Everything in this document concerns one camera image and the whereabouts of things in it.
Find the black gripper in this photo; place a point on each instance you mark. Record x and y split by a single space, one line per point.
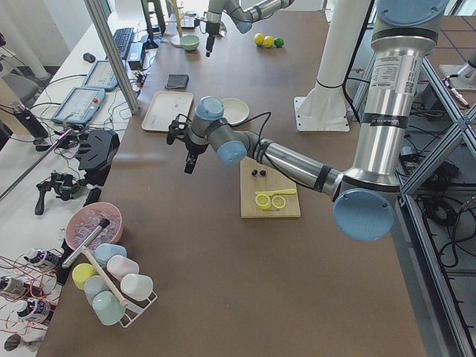
212 29
194 147

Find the cream round plate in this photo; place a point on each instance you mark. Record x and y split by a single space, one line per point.
236 111

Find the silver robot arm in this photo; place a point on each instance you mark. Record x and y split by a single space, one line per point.
242 18
364 195

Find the cream rabbit tray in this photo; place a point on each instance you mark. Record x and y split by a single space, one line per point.
164 108

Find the mint green bowl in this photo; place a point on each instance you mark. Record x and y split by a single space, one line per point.
189 42

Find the wooden cup tree stand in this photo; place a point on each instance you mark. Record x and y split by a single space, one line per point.
174 40

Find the yellow lemon outer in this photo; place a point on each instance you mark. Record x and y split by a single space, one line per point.
259 39

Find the yellow lemon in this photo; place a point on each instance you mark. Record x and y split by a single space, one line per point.
268 42
259 39

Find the grey folded cloth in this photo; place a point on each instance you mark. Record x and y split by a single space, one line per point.
177 81

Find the yellow lemon middle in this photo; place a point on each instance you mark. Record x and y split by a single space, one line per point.
268 42

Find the green lime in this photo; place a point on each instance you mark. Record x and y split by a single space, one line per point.
279 42

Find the bamboo cutting board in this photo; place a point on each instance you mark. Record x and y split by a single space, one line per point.
273 181

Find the black keyboard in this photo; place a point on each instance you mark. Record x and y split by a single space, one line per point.
122 38

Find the yellow plastic knife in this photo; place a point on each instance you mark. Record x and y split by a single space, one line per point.
289 191

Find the black headset shell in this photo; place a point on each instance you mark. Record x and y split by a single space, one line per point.
95 154

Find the steel muddler black tip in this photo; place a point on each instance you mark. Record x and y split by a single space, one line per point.
104 223

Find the teach pendant far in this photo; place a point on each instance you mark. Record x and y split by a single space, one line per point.
101 76

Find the teach pendant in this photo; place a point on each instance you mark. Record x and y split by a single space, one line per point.
80 106
101 76

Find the black computer mouse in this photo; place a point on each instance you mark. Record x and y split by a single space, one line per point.
88 57

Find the teach pendant near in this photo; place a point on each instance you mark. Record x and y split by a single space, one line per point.
80 106

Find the pink bowl with ice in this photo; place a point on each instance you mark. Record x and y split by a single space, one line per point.
88 218

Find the blue plastic cup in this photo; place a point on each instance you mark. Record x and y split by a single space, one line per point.
105 251

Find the pink plastic cup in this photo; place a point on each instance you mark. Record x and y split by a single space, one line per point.
119 266

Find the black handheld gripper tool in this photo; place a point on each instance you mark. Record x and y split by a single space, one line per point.
65 186

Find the white pillar with base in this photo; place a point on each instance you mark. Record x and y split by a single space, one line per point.
324 109

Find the white plastic cup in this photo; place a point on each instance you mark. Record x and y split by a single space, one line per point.
137 286

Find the black thermos bottle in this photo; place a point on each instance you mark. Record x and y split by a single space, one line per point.
29 121

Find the grey plastic cup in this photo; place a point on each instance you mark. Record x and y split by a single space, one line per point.
93 286

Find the yellow plastic cup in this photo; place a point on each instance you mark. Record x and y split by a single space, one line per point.
81 273

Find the white cup rack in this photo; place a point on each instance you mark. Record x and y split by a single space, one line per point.
133 310

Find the mint plastic cup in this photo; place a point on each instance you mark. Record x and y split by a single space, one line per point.
107 308

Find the lemon slice near handle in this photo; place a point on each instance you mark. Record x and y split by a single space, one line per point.
278 202

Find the aluminium frame post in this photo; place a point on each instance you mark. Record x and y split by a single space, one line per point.
101 25

